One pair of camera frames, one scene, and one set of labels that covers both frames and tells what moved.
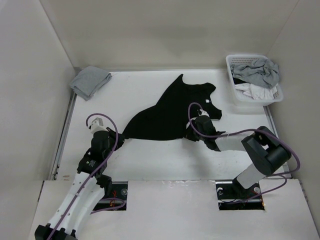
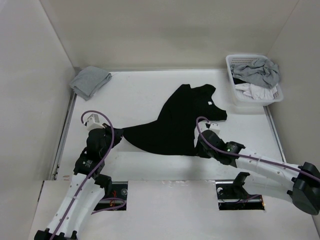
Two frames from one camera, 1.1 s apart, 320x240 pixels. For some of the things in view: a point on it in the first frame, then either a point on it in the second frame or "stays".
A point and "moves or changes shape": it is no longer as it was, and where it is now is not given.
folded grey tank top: x=89 y=81 stays
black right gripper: x=189 y=133 to x=200 y=153
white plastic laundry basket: x=255 y=79 stays
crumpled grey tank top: x=262 y=71 stays
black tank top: x=167 y=120 moves or changes shape
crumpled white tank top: x=257 y=92 stays
